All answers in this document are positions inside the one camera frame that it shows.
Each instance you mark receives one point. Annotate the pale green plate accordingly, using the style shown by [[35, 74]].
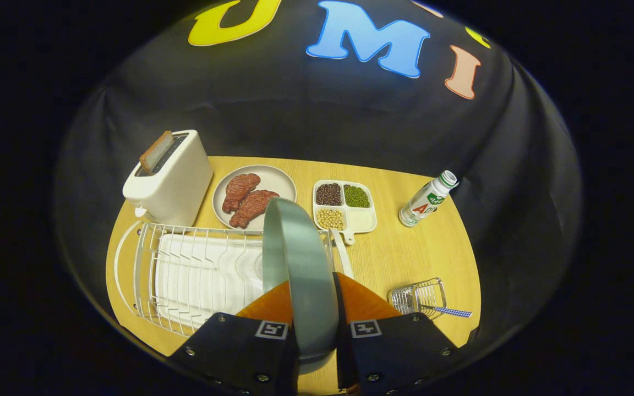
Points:
[[306, 275]]

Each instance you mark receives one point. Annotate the brown bread slice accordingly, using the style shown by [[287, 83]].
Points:
[[154, 154]]

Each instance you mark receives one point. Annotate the beige plate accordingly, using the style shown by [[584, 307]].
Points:
[[281, 181]]

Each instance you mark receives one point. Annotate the pile of yellow soybeans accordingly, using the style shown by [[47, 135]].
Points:
[[330, 219]]

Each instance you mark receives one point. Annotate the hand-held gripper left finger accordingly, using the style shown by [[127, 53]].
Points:
[[240, 352]]

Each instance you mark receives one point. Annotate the white drip tray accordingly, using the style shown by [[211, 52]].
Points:
[[212, 280]]

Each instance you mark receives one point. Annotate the white drink bottle green cap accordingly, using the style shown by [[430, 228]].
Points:
[[424, 202]]

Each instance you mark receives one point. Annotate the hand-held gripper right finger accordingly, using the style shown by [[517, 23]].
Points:
[[394, 352]]

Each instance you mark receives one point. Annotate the white toaster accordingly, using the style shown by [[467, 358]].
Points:
[[176, 181]]

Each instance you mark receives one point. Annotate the brown meat steak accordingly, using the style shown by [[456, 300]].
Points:
[[251, 206], [240, 190]]

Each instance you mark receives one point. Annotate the white divided snack tray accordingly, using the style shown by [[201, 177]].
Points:
[[362, 220]]

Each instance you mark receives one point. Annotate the pile of green beans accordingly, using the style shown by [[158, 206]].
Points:
[[356, 196]]

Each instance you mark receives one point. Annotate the pile of red beans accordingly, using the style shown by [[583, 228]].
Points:
[[328, 194]]

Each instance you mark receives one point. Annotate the black backdrop cloth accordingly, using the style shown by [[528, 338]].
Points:
[[295, 110]]

